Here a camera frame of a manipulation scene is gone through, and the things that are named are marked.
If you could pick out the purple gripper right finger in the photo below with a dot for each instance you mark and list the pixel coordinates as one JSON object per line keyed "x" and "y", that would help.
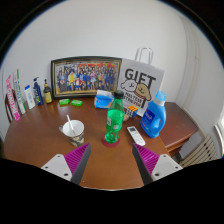
{"x": 146, "y": 161}

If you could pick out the amber pump bottle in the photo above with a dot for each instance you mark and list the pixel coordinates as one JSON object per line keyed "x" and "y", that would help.
{"x": 47, "y": 92}

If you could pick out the patterned paper cup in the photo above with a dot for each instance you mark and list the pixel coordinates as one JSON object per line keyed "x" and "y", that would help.
{"x": 76, "y": 139}

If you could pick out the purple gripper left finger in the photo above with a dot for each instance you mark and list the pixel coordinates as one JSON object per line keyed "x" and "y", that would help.
{"x": 77, "y": 161}

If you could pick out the white remote control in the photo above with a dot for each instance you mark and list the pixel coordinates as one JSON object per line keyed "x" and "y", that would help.
{"x": 136, "y": 136}

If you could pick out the blue detergent bottle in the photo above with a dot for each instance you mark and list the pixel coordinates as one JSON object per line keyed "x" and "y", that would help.
{"x": 154, "y": 118}

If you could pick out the green packet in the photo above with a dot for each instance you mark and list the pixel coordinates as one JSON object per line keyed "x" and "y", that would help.
{"x": 63, "y": 102}
{"x": 76, "y": 103}

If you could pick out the framed group photo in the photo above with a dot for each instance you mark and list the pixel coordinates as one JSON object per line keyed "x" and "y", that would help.
{"x": 83, "y": 76}

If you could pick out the green plastic bottle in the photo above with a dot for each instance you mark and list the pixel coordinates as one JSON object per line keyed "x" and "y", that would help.
{"x": 115, "y": 116}

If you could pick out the green packet right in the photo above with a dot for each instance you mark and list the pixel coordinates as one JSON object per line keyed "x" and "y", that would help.
{"x": 76, "y": 103}

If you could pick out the blue white tall box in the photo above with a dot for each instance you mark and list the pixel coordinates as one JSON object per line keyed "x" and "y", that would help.
{"x": 19, "y": 97}

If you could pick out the white gift paper bag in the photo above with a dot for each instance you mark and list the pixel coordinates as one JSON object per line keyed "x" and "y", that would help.
{"x": 139, "y": 80}

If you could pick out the blue tissue pack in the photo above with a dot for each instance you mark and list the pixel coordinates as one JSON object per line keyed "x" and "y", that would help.
{"x": 103, "y": 99}

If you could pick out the green packet left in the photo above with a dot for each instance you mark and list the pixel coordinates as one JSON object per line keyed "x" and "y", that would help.
{"x": 63, "y": 102}

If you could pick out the dark wooden chair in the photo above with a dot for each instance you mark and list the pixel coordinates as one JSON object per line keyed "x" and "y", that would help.
{"x": 8, "y": 110}

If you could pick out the red round coaster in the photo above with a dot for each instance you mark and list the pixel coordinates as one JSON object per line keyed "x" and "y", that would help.
{"x": 110, "y": 145}

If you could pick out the white lotion bottle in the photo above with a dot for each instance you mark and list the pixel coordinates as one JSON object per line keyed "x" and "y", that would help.
{"x": 29, "y": 97}

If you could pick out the pink white tall box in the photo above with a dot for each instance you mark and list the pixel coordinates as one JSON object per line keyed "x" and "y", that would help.
{"x": 11, "y": 99}

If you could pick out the dark blue pump bottle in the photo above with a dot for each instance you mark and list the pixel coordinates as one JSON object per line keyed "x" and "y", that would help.
{"x": 37, "y": 92}

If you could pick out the white radiator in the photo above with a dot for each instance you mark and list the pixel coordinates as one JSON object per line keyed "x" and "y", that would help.
{"x": 200, "y": 149}

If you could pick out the white spoon in cup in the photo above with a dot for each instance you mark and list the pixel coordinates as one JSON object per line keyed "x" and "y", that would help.
{"x": 70, "y": 124}

